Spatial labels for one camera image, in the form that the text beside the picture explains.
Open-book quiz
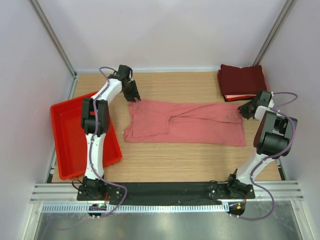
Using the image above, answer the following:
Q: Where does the pink folded shirt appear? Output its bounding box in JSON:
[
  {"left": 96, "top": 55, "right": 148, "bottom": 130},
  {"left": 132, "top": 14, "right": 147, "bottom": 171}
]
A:
[{"left": 222, "top": 90, "right": 264, "bottom": 99}]

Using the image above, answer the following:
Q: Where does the aluminium frame post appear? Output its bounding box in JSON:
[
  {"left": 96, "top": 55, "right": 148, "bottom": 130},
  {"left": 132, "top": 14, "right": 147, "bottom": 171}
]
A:
[
  {"left": 252, "top": 0, "right": 297, "bottom": 66},
  {"left": 28, "top": 0, "right": 77, "bottom": 78}
]

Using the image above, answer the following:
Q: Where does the dark red folded shirt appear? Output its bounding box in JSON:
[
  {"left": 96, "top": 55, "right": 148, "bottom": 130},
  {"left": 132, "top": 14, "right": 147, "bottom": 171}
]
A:
[{"left": 219, "top": 64, "right": 267, "bottom": 95}]

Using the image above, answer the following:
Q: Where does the right aluminium frame post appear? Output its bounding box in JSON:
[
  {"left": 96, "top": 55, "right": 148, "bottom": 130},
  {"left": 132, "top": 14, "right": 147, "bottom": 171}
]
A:
[{"left": 252, "top": 0, "right": 297, "bottom": 66}]

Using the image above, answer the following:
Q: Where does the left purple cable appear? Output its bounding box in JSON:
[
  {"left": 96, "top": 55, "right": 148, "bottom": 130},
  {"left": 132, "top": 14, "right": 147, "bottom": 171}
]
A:
[{"left": 87, "top": 66, "right": 129, "bottom": 217}]

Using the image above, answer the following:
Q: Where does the pink t shirt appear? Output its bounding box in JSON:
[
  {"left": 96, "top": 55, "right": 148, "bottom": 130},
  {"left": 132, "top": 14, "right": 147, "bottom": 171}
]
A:
[{"left": 124, "top": 99, "right": 246, "bottom": 147}]

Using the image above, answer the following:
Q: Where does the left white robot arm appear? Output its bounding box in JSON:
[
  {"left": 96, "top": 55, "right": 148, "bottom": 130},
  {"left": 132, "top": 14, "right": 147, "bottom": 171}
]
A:
[{"left": 81, "top": 64, "right": 141, "bottom": 185}]

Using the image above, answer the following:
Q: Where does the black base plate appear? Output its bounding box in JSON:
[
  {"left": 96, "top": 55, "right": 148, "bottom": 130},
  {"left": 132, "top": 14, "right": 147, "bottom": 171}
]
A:
[{"left": 77, "top": 180, "right": 256, "bottom": 206}]

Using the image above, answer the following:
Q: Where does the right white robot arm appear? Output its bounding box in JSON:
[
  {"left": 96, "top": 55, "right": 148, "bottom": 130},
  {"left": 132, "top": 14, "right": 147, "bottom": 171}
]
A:
[{"left": 225, "top": 90, "right": 298, "bottom": 198}]

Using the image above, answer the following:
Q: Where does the red plastic tray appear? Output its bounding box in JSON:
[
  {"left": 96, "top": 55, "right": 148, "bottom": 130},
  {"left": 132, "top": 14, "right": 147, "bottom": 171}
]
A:
[{"left": 50, "top": 91, "right": 123, "bottom": 181}]

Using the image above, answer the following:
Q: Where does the left aluminium frame post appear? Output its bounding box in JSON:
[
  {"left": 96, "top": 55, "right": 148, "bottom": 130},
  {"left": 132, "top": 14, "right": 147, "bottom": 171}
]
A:
[{"left": 28, "top": 0, "right": 77, "bottom": 78}]

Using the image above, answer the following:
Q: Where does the slotted cable duct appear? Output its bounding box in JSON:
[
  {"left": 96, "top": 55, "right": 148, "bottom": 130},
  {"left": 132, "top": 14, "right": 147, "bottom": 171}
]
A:
[{"left": 41, "top": 202, "right": 229, "bottom": 214}]

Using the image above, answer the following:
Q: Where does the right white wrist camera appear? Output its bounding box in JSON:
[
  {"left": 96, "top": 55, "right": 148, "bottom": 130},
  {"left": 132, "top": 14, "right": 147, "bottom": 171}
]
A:
[{"left": 268, "top": 92, "right": 275, "bottom": 109}]

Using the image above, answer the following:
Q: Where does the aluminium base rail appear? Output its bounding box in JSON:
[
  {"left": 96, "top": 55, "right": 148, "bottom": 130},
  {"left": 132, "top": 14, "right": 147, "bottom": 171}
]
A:
[{"left": 29, "top": 180, "right": 304, "bottom": 204}]

